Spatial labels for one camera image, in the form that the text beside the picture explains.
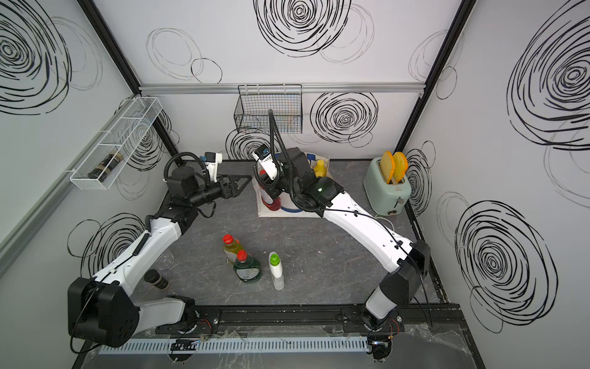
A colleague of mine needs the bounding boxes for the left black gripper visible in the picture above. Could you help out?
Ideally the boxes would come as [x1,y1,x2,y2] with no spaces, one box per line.
[189,174,251,210]

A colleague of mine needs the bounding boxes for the white canvas bag blue handles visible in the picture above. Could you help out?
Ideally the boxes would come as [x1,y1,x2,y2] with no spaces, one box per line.
[253,152,333,218]

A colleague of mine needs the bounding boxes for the orange soap bottle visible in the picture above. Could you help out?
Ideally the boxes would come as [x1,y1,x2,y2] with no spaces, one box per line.
[313,160,327,178]

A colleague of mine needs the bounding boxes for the dark green soap bottle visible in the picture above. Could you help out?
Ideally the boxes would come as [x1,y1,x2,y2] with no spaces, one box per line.
[234,250,262,283]

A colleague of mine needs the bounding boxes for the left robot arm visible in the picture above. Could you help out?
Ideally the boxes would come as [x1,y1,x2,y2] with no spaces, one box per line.
[68,152,252,347]

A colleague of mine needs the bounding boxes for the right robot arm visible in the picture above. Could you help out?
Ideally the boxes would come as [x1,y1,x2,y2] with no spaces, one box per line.
[253,110,430,329]

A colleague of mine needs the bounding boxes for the yellow-green soap bottle red cap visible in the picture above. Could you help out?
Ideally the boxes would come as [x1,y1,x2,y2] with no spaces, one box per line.
[223,234,244,264]

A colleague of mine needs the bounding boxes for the white bottle green cap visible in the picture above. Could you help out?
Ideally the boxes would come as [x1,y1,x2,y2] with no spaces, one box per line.
[268,252,285,291]

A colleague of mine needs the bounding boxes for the left bread slice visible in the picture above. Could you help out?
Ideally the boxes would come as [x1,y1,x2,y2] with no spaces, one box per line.
[379,151,395,185]

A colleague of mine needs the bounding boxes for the bread slice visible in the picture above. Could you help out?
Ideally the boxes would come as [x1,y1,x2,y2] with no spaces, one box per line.
[379,151,395,185]
[392,152,409,183]

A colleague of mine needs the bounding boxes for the mint green toaster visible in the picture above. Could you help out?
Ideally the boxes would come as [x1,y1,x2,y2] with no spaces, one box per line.
[364,158,412,216]

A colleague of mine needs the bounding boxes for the clear drinking glass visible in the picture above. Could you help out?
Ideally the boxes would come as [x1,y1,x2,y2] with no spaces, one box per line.
[155,249,176,271]

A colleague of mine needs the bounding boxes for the right bread slice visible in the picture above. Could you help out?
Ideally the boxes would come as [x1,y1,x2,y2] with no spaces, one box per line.
[392,152,409,183]

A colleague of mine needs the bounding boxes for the small dark jar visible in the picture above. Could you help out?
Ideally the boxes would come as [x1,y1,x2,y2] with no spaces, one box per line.
[143,269,170,291]

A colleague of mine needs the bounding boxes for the dark bottle on shelf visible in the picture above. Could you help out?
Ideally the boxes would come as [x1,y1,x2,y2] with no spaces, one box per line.
[87,152,123,182]

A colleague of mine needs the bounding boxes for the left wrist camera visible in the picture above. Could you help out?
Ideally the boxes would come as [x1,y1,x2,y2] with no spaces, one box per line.
[204,152,223,182]

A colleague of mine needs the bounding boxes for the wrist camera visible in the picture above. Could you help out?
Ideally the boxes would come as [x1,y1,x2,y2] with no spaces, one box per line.
[253,144,278,180]
[204,152,223,182]

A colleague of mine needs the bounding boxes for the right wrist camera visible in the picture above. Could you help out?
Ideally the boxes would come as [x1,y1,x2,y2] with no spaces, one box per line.
[253,144,278,180]

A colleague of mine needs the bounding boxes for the black wire wall basket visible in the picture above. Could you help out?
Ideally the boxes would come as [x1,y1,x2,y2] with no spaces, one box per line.
[233,84,304,134]

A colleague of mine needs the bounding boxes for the white wire wall shelf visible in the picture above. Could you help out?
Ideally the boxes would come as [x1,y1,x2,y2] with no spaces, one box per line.
[70,95,163,190]

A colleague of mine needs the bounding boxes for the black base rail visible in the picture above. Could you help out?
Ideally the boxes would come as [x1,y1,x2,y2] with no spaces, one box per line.
[94,301,466,335]

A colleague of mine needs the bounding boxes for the grey slotted cable duct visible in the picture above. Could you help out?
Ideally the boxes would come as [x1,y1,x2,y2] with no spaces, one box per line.
[99,337,370,355]

